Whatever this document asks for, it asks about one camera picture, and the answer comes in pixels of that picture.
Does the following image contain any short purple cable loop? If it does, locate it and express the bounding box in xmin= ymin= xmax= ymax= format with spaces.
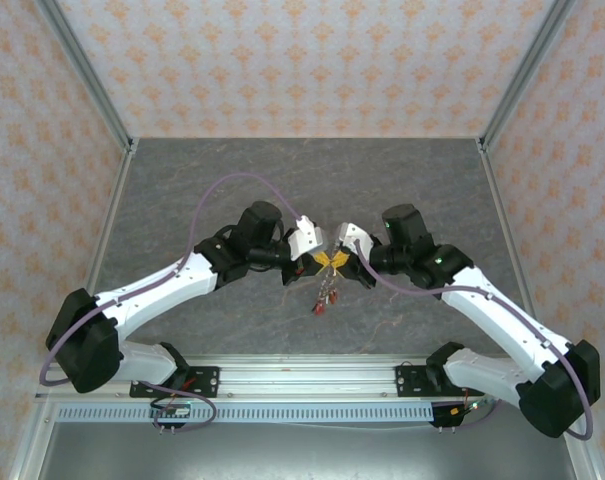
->
xmin=454 ymin=399 xmax=503 ymax=432
xmin=130 ymin=382 xmax=219 ymax=435

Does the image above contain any small circuit board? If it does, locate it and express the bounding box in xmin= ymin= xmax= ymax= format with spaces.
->
xmin=149 ymin=402 xmax=192 ymax=420
xmin=449 ymin=399 xmax=486 ymax=419

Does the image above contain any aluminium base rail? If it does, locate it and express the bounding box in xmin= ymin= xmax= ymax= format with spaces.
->
xmin=34 ymin=354 xmax=503 ymax=401

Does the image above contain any aluminium frame post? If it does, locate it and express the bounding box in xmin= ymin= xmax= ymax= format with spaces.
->
xmin=476 ymin=0 xmax=578 ymax=154
xmin=35 ymin=0 xmax=136 ymax=154

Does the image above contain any aluminium side rail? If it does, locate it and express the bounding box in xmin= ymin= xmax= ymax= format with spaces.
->
xmin=476 ymin=139 xmax=605 ymax=480
xmin=6 ymin=142 xmax=138 ymax=480

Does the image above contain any grey metal panel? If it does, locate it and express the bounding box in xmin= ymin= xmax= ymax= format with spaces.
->
xmin=36 ymin=422 xmax=583 ymax=480

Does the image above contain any perforated white cable duct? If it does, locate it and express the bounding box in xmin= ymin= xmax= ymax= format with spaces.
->
xmin=55 ymin=403 xmax=436 ymax=424

